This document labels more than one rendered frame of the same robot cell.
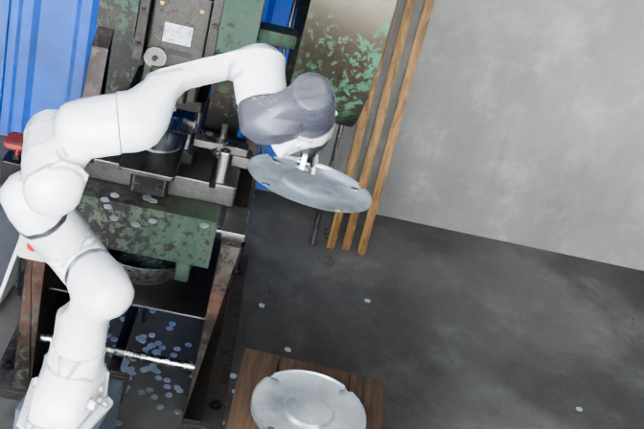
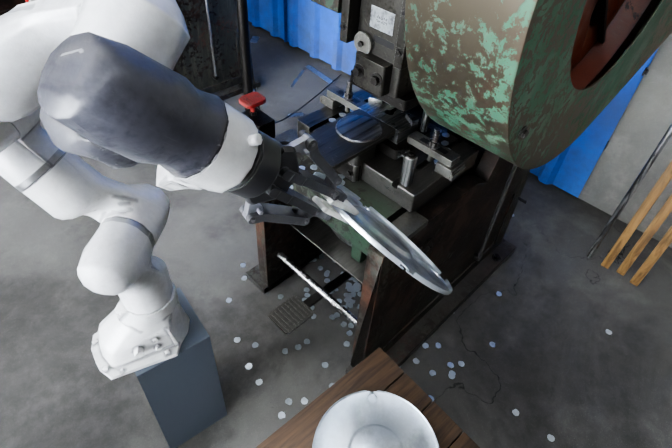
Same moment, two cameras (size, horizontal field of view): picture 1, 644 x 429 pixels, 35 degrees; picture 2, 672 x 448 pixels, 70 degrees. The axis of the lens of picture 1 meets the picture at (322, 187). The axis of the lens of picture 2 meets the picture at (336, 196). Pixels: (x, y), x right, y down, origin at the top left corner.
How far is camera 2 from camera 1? 172 cm
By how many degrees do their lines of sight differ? 41
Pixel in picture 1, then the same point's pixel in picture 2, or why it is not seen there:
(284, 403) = (357, 430)
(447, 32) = not seen: outside the picture
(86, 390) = (132, 338)
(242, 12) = not seen: outside the picture
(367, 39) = (494, 31)
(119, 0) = not seen: outside the picture
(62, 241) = (42, 202)
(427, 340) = (651, 403)
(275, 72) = (103, 30)
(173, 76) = (16, 16)
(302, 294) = (544, 299)
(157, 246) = (337, 223)
